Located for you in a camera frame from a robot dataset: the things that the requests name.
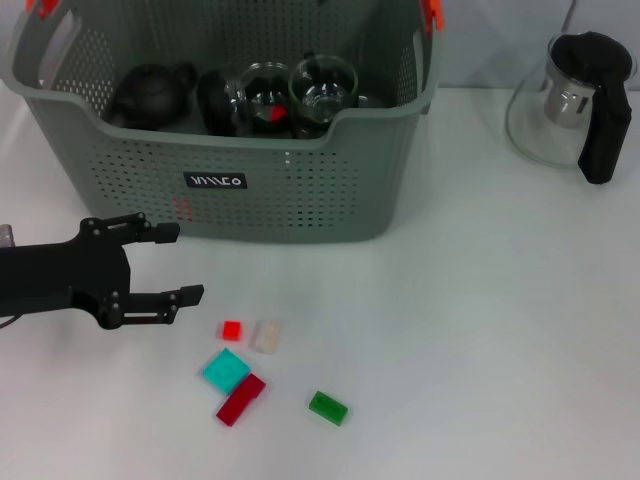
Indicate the dark red rectangular block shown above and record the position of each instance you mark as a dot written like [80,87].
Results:
[240,400]

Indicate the grey-green perforated storage bin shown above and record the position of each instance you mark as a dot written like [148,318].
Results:
[250,210]

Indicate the clear white plastic block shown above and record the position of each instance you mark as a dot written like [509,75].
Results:
[265,337]

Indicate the small red square block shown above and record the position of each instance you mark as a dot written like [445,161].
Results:
[276,113]
[231,330]

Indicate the green rectangular block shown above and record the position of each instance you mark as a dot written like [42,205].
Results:
[327,406]

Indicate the black clay teapot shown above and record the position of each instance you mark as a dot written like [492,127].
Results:
[150,97]

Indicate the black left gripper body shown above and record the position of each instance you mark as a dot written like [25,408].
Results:
[60,275]

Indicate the glass teacup black sleeve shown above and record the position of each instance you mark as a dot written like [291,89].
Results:
[307,131]
[322,85]
[215,105]
[260,90]

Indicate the teal square block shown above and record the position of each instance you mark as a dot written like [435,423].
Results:
[226,372]

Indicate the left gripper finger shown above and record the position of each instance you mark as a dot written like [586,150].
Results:
[192,295]
[167,233]

